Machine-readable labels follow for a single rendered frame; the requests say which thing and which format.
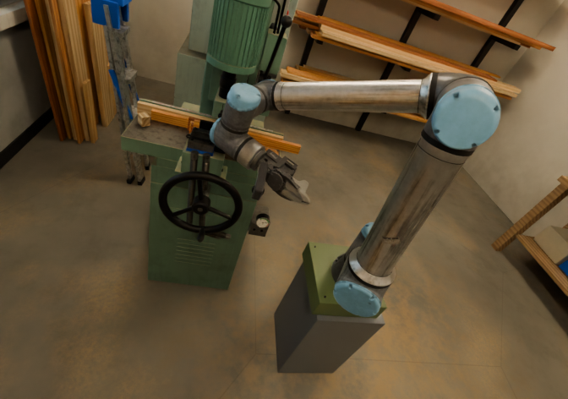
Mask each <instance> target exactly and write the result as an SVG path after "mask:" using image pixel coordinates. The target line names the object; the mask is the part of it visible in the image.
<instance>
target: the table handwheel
mask: <svg viewBox="0 0 568 399"><path fill-rule="evenodd" d="M188 180H197V186H198V195H197V196H195V197H194V201H193V204H192V205H191V206H190V207H187V208H185V209H183V210H179V211H176V212H173V213H172V211H171V210H170V208H169V206H168V203H167V195H168V192H169V191H170V189H171V188H172V187H173V186H175V185H176V184H178V183H181V182H183V181H188ZM202 180H205V181H208V182H212V183H215V184H217V185H219V186H221V187H223V188H224V189H225V190H226V191H227V192H228V193H229V194H230V195H231V196H232V198H233V200H234V204H235V210H234V212H233V214H232V216H230V215H228V214H226V213H224V212H222V211H219V210H217V209H215V208H213V207H211V206H210V198H209V194H210V187H211V184H208V189H207V190H203V189H202ZM158 202H159V206H160V208H161V211H162V213H163V214H164V216H165V217H166V218H167V219H168V220H169V221H170V222H172V223H173V224H174V225H176V226H178V227H180V228H182V229H184V230H187V231H190V232H197V233H199V230H200V228H201V227H203V228H204V229H205V233H215V232H221V231H224V230H226V229H228V228H229V227H231V226H233V225H234V224H235V223H236V222H237V221H238V219H239V217H240V216H241V214H242V211H243V202H242V198H241V196H240V194H239V192H238V191H237V190H236V188H235V187H234V186H233V185H232V184H231V183H229V182H228V181H227V180H226V179H224V178H221V177H219V176H217V175H215V174H212V173H209V172H198V171H192V172H182V173H179V174H177V175H175V176H173V177H171V178H169V179H168V180H167V181H166V182H165V183H164V184H163V185H162V187H161V189H160V192H159V195H158ZM190 211H193V212H194V213H196V214H199V215H204V214H206V213H208V212H209V211H210V212H213V213H215V214H217V215H219V216H222V217H224V218H226V219H228V220H227V221H225V222H223V223H221V224H218V225H214V226H208V227H204V226H197V225H194V224H190V223H187V222H185V221H183V220H181V219H180V218H178V216H179V215H182V214H184V213H187V212H190Z"/></svg>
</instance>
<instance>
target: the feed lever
mask: <svg viewBox="0 0 568 399"><path fill-rule="evenodd" d="M281 25H282V27H281V32H280V34H279V36H278V39H277V42H276V45H275V48H274V51H273V53H272V55H271V58H270V61H269V64H268V67H267V69H266V71H265V74H262V73H260V74H259V77H258V81H257V84H258V83H259V82H260V81H262V80H265V79H271V76H270V75H268V74H269V72H270V68H271V66H272V64H273V62H274V59H275V56H276V53H277V51H278V48H279V46H280V44H281V40H282V37H283V36H284V33H285V31H286V28H288V27H290V26H291V25H292V18H291V16H289V15H284V16H282V18H281Z"/></svg>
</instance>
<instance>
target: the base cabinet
mask: <svg viewBox="0 0 568 399"><path fill-rule="evenodd" d="M162 185H163V184H162V183H153V182H150V229H149V257H148V280H153V281H166V282H172V283H179V284H186V285H193V286H200V287H213V288H219V289H226V290H227V289H228V288H229V285H230V282H231V279H232V275H233V272H234V270H235V267H236V264H237V262H238V257H239V255H240V252H241V249H242V246H243V242H244V239H245V237H246V234H247V231H248V229H249V224H250V222H251V219H252V216H253V213H254V209H255V206H256V204H257V202H253V201H249V200H244V199H242V202H243V211H242V214H241V216H240V217H239V219H238V221H237V222H236V223H235V224H234V225H233V226H231V227H229V228H228V229H226V230H224V231H222V232H225V233H229V234H231V238H230V239H229V240H228V239H225V238H220V239H216V238H212V237H209V236H206V235H205V238H204V241H203V242H201V243H200V242H198V240H197V237H198V233H197V232H190V231H187V230H184V229H182V228H180V227H178V226H176V225H174V224H173V223H172V222H170V221H169V220H168V219H167V218H166V217H165V216H164V214H163V213H162V211H161V208H160V206H159V202H158V195H159V192H160V189H161V187H162ZM209 198H210V206H211V207H213V208H215V209H217V210H219V211H222V212H224V213H226V214H228V215H230V216H232V214H233V212H234V210H235V204H234V200H233V198H232V197H227V196H223V195H219V194H209ZM167 203H168V206H169V208H170V210H171V211H172V213H173V212H176V211H179V210H183V209H185V208H187V207H188V206H187V204H188V189H184V188H179V187H175V186H173V187H172V188H171V189H170V191H169V192H168V195H167ZM227 220H228V219H227V218H224V217H222V216H219V215H217V214H215V213H213V212H210V211H209V212H208V213H206V214H205V226H206V227H208V226H214V225H218V224H221V223H223V222H225V221H227ZM193 224H194V225H197V226H198V225H199V214H196V213H193Z"/></svg>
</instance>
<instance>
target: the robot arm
mask: <svg viewBox="0 0 568 399"><path fill-rule="evenodd" d="M283 110H293V111H327V112H396V113H419V114H421V115H422V117H423V118H424V119H427V120H428V121H427V122H426V124H425V126H424V128H423V131H422V133H421V134H420V138H419V140H418V142H417V144H416V145H415V147H414V149H413V151H412V154H411V155H410V156H409V158H408V160H407V163H406V165H405V166H404V167H403V169H402V171H401V174H400V176H399V178H398V179H397V180H396V183H395V185H394V187H393V189H392V190H391V192H390V194H389V196H388V198H387V200H386V202H385V203H384V205H383V207H382V209H381V211H380V213H379V214H378V216H377V218H376V220H375V222H369V223H367V224H366V225H365V226H364V227H363V228H362V229H361V231H360V233H359V234H358V235H357V237H356V238H355V240H354V241H353V242H352V244H351V246H350V247H349V249H348V250H347V252H346V253H345V254H342V255H340V256H338V257H337V258H336V259H335V260H334V262H333V264H332V266H331V274H332V277H333V279H334V281H335V283H336V284H335V287H334V291H333V294H334V298H335V300H336V301H337V302H338V304H340V305H341V306H342V307H343V308H344V309H345V310H346V311H348V312H350V313H352V314H355V315H359V316H361V317H371V316H374V315H376V314H377V313H378V312H379V310H380V308H381V303H382V299H383V297H384V295H385V292H386V291H387V289H388V288H389V287H390V285H391V283H392V282H393V281H394V280H395V277H396V270H395V265H396V263H397V262H398V260H399V259H400V258H401V257H402V255H403V254H404V252H405V251H406V249H407V247H408V246H409V244H410V243H411V241H412V240H413V239H414V237H415V236H416V234H417V233H418V231H419V230H420V228H421V227H422V225H423V224H424V223H425V221H426V220H427V218H428V217H429V215H430V213H431V212H432V210H433V209H434V207H435V206H436V205H437V204H438V202H439V201H440V199H441V197H442V196H443V194H444V193H445V191H446V190H447V189H448V187H449V186H450V184H451V182H452V181H453V180H454V178H455V177H456V175H457V173H458V172H459V171H460V170H461V168H462V166H463V165H464V163H465V162H466V160H467V158H468V157H470V156H471V155H472V153H473V152H474V151H475V150H476V149H477V147H478V146H479V145H481V144H482V143H484V142H485V141H486V140H488V139H489V138H490V137H491V136H492V135H493V133H494V132H495V130H496V129H497V127H498V125H499V122H500V114H501V109H500V102H499V100H498V98H497V96H496V95H495V93H494V90H493V88H492V86H491V85H490V84H489V83H488V81H486V80H485V79H482V78H480V77H478V76H475V75H471V74H462V73H449V72H441V73H431V74H429V75H428V76H427V77H426V78H424V79H386V80H347V81H307V82H282V81H274V80H273V79H265V80H262V81H260V82H259V83H258V84H255V85H249V84H246V83H236V84H235V85H233V86H232V87H231V89H230V90H229V92H228V94H227V101H226V105H225V107H224V110H223V113H222V116H221V118H218V119H217V120H216V121H215V122H214V123H213V125H212V128H211V129H210V140H211V142H212V143H214V144H215V145H216V147H218V148H220V149H221V150H223V151H224V152H226V153H227V154H228V155H229V156H230V157H231V158H233V159H234V160H235V161H237V162H238V163H240V164H241V165H242V166H244V167H245V168H246V169H248V170H249V169H252V170H254V171H256V170H257V174H256V179H255V182H254V186H253V187H252V199H254V200H259V199H260V197H261V196H262V195H263V194H264V191H265V189H264V186H265V182H267V184H268V186H270V187H271V188H272V190H273V191H275V192H276V193H277V194H278V195H280V196H281V197H282V198H284V199H286V200H290V201H294V202H297V203H301V204H306V205H308V204H309V203H310V199H309V197H308V196H307V195H306V193H305V192H306V190H307V187H308V185H309V183H308V182H307V181H305V180H302V181H298V180H296V179H295V178H293V175H294V173H295V172H296V170H297V166H298V165H297V164H296V163H295V162H293V161H292V160H290V159H289V158H287V157H286V156H284V157H283V158H281V157H280V156H278V155H277V154H276V153H275V152H274V151H272V150H270V149H268V150H267V151H265V147H264V146H263V145H262V144H261V143H259V142H258V141H257V140H255V139H254V138H252V137H251V136H250V135H248V131H249V128H250V125H251V123H252V121H253V119H254V118H255V117H257V116H259V115H260V114H261V113H263V112H266V111H283ZM287 160H289V161H290V162H292V163H293V164H294V165H292V164H291V163H290V162H288V161H287ZM265 180H266V181H265ZM285 185H286V187H285V188H284V186H285Z"/></svg>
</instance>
